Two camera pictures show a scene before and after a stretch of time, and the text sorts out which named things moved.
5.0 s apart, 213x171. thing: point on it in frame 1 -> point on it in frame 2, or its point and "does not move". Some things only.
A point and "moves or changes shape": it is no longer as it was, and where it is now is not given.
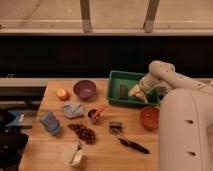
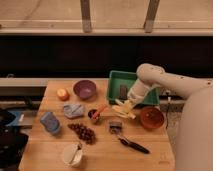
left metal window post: [86, 16] does not move
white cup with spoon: [72, 155] does not move
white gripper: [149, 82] -> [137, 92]
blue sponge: [50, 122] does not move
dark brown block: [123, 92] does not move
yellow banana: [141, 96] moves or changes shape
